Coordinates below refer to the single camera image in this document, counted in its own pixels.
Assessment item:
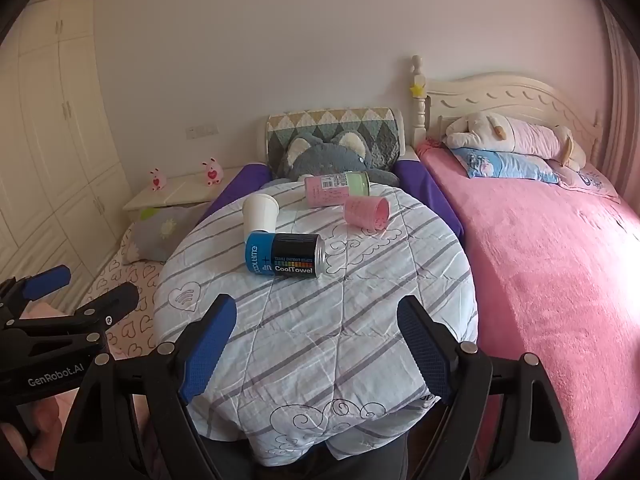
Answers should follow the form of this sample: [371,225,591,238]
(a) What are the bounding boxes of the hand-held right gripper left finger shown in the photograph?
[55,294,237,480]

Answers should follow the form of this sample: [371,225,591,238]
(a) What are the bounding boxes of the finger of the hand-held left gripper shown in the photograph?
[74,281,140,332]
[0,265,71,311]

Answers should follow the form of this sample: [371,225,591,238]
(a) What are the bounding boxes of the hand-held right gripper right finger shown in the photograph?
[396,295,581,480]

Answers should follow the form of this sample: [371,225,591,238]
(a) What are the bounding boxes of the white paper cup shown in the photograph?
[242,193,280,235]

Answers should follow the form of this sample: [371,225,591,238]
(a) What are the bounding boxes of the pink ribbed cup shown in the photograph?
[344,196,390,231]

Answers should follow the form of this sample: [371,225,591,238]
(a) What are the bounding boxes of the heart print sheet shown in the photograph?
[82,225,166,361]

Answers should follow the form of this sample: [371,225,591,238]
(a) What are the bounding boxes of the pink cloth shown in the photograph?
[0,390,76,461]

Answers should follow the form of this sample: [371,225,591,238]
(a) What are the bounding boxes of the grey sun print cushion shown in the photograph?
[131,203,211,262]

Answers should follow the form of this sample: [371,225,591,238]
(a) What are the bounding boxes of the grey striped white quilt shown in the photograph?
[151,180,480,463]

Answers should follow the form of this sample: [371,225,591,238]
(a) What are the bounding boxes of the blue and black can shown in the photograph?
[244,231,327,279]

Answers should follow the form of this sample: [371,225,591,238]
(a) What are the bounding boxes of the cream nightstand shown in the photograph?
[123,167,246,221]

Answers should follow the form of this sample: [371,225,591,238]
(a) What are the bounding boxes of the pink fleece blanket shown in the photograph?
[417,140,640,471]

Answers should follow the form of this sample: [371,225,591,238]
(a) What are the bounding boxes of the cream wardrobe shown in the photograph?
[0,0,133,291]

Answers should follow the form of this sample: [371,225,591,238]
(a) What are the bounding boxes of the purple bed sheet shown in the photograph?
[197,157,466,241]

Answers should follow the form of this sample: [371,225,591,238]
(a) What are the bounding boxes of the pink and green can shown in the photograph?
[304,171,371,208]

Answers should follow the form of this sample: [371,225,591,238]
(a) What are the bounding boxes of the blue cartoon pillow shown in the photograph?
[450,146,561,184]

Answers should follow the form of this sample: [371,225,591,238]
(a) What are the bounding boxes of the grey plush toy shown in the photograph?
[277,132,401,188]

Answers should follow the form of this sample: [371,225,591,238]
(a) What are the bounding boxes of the pink and white plush toy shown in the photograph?
[445,111,587,171]

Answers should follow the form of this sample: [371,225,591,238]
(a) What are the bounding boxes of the white and pink pillow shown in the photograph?
[555,162,621,203]

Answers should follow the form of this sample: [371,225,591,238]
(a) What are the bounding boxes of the diamond patterned quilted pillow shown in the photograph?
[265,107,405,171]

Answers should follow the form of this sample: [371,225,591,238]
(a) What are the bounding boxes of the cream carved bed headboard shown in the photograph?
[410,55,603,171]

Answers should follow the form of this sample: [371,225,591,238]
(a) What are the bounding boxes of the pale curtain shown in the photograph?
[597,0,640,201]

